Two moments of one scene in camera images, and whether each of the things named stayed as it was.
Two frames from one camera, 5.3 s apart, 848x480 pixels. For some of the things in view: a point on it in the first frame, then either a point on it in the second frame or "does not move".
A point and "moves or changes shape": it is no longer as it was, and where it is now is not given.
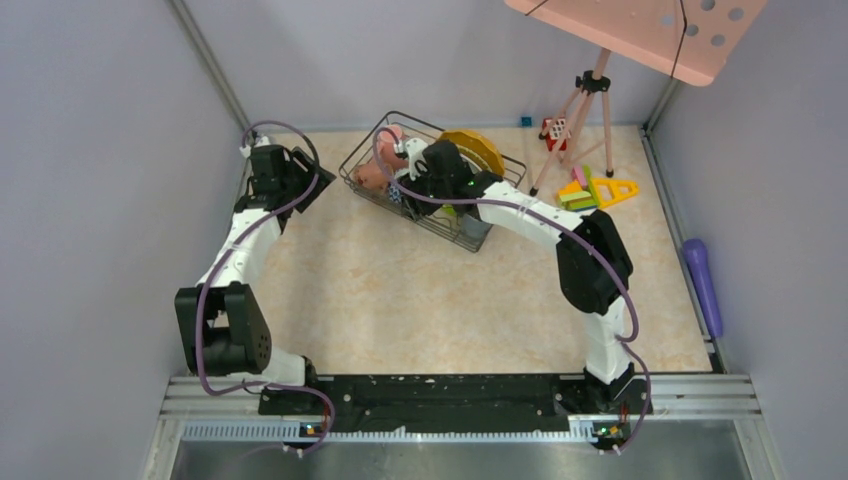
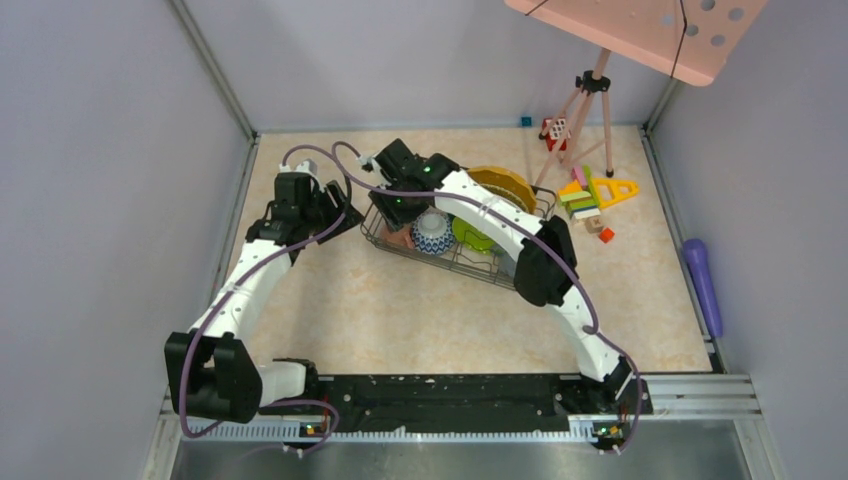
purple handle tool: (696, 250) does not move
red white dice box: (554, 132) does not move
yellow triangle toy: (615, 186) does not move
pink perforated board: (697, 41) does not move
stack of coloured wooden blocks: (579, 195) does not move
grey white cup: (474, 227) moves or changes shape
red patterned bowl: (394, 193) moves or changes shape
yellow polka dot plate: (478, 145) moves or changes shape
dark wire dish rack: (429, 174) -> (436, 237)
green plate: (449, 209) moves or changes shape
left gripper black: (324, 179) -> (324, 196)
